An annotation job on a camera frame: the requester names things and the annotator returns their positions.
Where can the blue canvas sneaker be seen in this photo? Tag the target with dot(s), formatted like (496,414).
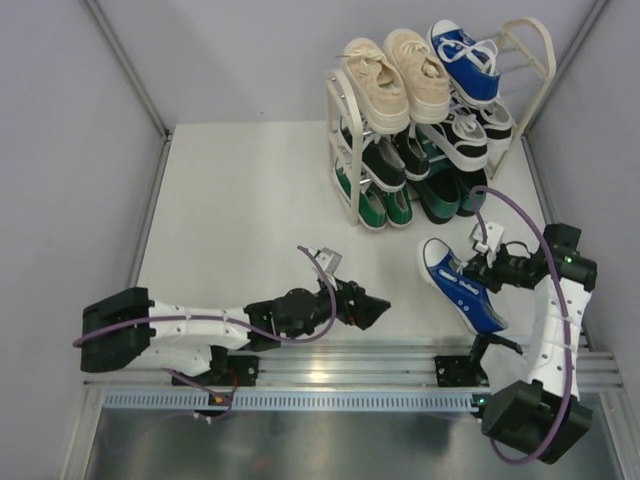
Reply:
(443,270)
(471,64)

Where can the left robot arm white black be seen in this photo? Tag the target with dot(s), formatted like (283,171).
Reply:
(129,329)

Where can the perforated cable duct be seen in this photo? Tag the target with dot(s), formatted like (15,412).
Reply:
(439,401)

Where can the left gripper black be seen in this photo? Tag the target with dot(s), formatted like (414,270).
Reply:
(368,309)

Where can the green loafer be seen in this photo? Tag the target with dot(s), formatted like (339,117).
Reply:
(438,194)
(466,181)

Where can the black canvas sneaker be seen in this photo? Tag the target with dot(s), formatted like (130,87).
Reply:
(416,162)
(381,162)

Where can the black white sneaker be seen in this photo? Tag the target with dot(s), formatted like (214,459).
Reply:
(497,123)
(460,137)

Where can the cream shoe rack metal bars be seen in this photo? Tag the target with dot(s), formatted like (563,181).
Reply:
(348,132)

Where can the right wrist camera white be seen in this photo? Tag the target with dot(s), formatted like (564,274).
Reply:
(487,239)

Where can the green canvas sneaker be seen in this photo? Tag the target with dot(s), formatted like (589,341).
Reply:
(371,210)
(398,208)

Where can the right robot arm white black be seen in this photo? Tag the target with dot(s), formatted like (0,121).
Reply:
(534,404)

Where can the beige sneaker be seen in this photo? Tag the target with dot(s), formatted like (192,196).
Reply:
(425,79)
(377,86)

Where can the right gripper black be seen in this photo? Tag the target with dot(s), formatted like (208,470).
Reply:
(481,268)

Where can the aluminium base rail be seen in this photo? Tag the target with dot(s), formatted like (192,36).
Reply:
(350,365)

